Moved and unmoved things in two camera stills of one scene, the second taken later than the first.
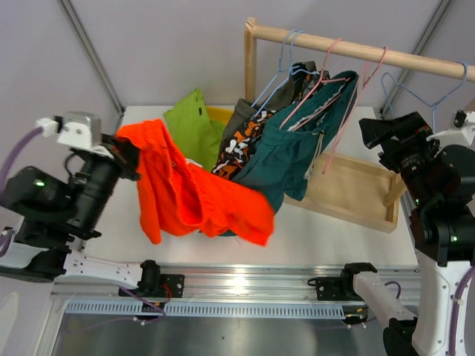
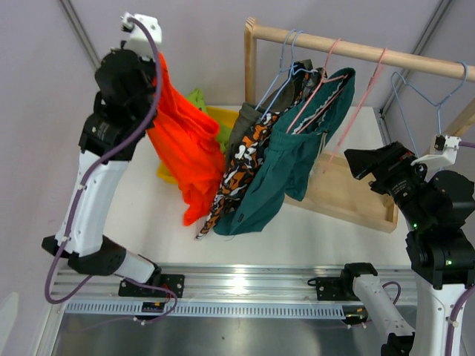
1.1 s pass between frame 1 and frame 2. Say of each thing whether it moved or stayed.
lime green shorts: moved
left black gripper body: moved
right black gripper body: moved
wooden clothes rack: stayed
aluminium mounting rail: stayed
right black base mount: stayed
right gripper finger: moved
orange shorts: moved
